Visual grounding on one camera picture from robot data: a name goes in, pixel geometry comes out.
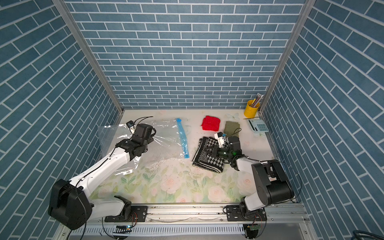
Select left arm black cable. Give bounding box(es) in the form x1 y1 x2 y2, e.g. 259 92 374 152
133 116 154 125

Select black white houndstooth scarf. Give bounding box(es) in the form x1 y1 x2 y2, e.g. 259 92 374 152
193 137 225 174

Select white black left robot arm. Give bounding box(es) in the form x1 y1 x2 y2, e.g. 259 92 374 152
48 124 156 230

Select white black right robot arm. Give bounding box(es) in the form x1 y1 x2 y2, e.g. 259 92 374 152
213 137 295 220

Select pens in yellow cup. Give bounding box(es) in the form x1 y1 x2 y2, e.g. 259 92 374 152
251 94 264 108

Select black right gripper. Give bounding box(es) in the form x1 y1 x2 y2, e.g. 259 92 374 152
205 146 233 161

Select green knitted scarf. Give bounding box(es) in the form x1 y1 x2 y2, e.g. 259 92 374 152
224 121 241 137

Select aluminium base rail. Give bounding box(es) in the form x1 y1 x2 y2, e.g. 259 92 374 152
53 203 317 240

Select light blue calculator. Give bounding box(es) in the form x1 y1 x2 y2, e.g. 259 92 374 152
248 119 269 133

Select clear plastic vacuum bag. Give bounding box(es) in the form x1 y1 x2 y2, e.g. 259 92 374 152
98 116 190 176

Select yellow pen holder cup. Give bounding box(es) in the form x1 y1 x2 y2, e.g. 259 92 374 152
244 100 260 119

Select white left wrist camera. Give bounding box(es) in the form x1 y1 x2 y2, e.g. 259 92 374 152
126 121 136 135

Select red knitted scarf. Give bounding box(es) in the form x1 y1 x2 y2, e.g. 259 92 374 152
201 116 221 132

